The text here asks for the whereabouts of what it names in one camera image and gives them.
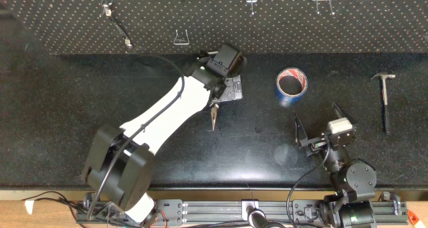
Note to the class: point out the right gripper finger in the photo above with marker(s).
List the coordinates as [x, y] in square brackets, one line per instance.
[340, 112]
[300, 131]

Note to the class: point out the white paper tag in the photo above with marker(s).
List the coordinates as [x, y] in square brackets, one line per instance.
[29, 206]

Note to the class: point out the orange plastic piece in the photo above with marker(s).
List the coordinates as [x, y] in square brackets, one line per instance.
[413, 219]

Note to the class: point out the roll of blue tape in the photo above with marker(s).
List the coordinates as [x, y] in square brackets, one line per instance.
[285, 98]

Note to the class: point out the mounting rail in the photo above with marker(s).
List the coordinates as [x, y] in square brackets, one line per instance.
[217, 213]

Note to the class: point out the hammer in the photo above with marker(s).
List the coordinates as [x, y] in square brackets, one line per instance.
[385, 94]

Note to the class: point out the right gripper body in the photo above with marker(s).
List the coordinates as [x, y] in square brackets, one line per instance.
[344, 139]

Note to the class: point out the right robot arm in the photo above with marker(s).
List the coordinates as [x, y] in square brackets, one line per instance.
[359, 181]

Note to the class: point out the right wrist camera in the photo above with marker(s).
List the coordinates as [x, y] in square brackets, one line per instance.
[339, 125]

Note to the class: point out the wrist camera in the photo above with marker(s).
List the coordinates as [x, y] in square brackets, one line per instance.
[233, 89]
[339, 125]

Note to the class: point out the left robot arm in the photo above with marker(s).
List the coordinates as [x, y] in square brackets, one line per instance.
[167, 116]

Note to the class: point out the black pegboard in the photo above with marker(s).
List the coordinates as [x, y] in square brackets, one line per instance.
[287, 27]

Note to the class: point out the wrench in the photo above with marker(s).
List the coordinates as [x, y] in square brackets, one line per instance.
[117, 26]

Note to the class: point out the black and white pliers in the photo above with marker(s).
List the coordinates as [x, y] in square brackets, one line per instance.
[214, 116]

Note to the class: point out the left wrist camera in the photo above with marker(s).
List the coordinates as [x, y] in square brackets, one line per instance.
[233, 89]

